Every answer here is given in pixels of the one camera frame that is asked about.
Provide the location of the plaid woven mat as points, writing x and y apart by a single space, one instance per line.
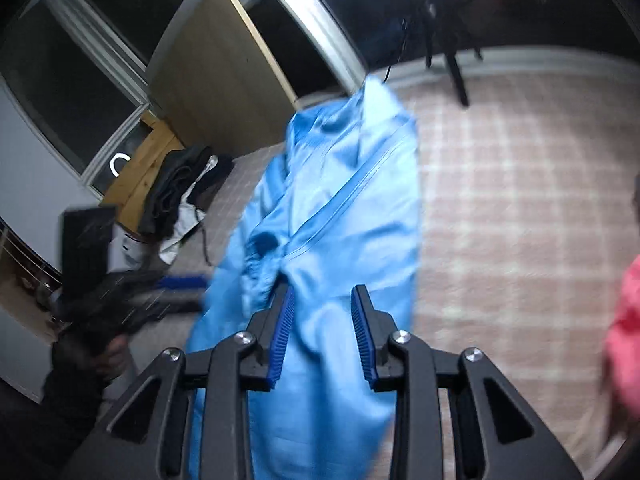
500 210

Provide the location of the white garment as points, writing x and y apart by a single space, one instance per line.
185 222

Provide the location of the blue jacket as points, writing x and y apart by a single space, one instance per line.
340 220

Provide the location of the person's left hand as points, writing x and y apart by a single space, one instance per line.
115 360

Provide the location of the black light stand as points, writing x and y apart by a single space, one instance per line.
457 75

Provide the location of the pink garment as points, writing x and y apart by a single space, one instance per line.
625 340

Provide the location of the person's left forearm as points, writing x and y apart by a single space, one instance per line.
55 400

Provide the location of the white framed window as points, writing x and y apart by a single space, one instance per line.
320 20

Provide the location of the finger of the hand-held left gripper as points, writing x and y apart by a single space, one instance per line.
182 282
177 304

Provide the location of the pine wooden board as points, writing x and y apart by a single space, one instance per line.
145 165

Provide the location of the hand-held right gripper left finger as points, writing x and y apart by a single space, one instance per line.
281 335

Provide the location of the large light wooden board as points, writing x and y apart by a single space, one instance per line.
215 70

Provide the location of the folded black clothes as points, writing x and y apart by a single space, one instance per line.
175 180

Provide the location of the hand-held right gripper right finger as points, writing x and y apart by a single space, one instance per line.
362 340

